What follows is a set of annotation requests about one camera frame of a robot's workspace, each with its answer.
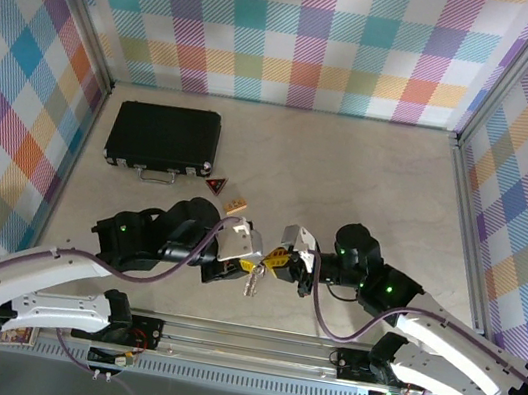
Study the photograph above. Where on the aluminium frame post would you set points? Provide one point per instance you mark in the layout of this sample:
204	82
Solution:
513	72
82	10

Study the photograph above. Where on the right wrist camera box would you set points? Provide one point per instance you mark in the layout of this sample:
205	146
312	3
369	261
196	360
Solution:
292	238

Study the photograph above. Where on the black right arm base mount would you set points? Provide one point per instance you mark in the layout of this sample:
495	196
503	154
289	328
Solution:
352	364

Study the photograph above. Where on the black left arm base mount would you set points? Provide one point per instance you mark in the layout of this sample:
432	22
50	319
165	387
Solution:
145	332

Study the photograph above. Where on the black triangle tile red print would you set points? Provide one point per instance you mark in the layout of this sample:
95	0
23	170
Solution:
215	185

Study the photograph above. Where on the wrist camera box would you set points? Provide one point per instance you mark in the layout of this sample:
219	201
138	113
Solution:
241	244
292	238

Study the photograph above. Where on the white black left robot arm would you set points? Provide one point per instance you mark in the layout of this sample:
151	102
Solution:
48	303

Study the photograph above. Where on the wide aluminium mounting rail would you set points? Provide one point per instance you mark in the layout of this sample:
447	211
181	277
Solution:
244	346

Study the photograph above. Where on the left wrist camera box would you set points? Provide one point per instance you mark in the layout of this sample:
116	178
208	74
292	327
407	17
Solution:
241	244

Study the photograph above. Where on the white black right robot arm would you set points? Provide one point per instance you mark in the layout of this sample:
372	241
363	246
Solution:
442	374

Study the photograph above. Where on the perforated metal strip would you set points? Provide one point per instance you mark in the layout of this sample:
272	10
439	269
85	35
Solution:
238	380

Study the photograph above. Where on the colourful printed card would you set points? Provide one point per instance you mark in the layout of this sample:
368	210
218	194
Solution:
15	335

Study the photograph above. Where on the chrome briefcase latch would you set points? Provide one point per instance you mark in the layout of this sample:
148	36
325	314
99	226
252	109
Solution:
122	164
192	173

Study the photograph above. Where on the black ribbed briefcase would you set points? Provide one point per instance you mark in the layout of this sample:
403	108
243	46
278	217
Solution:
162	137

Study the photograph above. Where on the aluminium frame rail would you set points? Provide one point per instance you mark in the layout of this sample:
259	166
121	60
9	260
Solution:
468	242
82	147

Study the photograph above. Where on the small wooden block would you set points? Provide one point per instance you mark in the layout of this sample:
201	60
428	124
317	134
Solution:
234	206

